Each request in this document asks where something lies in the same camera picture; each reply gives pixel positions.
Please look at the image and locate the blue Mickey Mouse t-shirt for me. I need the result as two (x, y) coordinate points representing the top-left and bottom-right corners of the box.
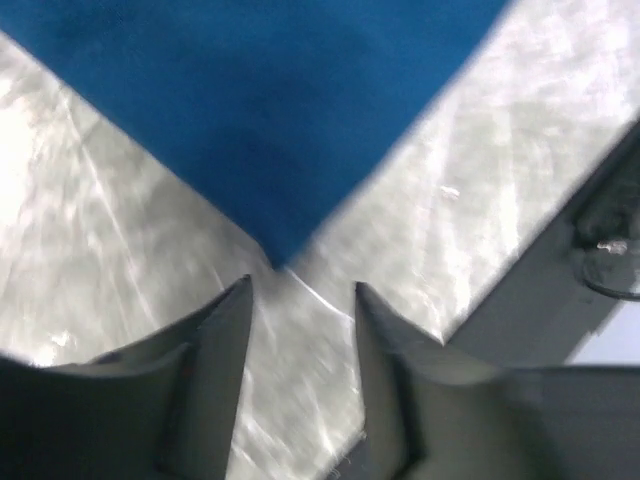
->
(1, 0), (505, 267)

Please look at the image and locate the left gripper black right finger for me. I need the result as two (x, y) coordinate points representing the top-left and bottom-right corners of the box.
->
(355, 283), (639, 479)

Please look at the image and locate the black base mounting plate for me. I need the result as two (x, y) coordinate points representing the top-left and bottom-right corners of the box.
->
(329, 126), (639, 479)

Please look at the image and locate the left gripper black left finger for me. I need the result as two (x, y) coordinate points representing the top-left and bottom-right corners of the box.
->
(1, 277), (253, 479)

